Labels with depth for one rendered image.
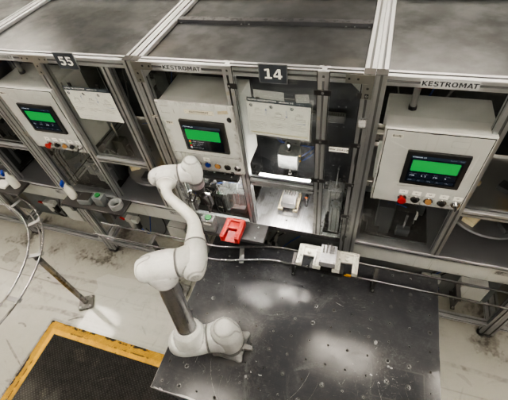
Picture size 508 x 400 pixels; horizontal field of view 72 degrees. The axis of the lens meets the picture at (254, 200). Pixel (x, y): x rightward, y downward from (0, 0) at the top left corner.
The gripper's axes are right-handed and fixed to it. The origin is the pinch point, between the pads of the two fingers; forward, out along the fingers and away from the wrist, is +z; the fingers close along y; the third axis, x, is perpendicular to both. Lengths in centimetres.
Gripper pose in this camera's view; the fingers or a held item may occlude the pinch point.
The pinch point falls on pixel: (203, 207)
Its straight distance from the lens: 220.5
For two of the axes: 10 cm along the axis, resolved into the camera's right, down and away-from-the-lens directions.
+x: -2.6, 7.6, -6.0
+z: 0.7, 6.3, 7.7
